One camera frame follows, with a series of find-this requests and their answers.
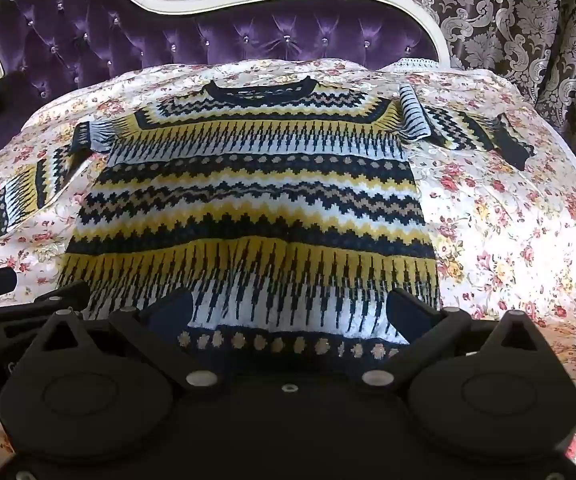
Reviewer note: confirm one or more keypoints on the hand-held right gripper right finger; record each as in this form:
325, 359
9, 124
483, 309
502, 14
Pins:
410, 310

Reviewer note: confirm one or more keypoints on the brown silver damask curtain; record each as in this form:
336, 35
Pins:
518, 20

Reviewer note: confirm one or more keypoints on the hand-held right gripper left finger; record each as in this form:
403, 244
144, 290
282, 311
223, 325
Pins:
168, 310

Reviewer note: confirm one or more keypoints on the white lace-trimmed pillow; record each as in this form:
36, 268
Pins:
418, 65

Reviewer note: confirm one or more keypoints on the floral quilted bedspread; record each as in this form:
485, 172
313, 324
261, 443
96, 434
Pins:
493, 210

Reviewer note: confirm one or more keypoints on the yellow navy white patterned sweater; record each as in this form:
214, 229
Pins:
248, 200

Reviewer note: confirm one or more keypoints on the purple tufted headboard white frame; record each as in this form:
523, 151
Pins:
268, 35

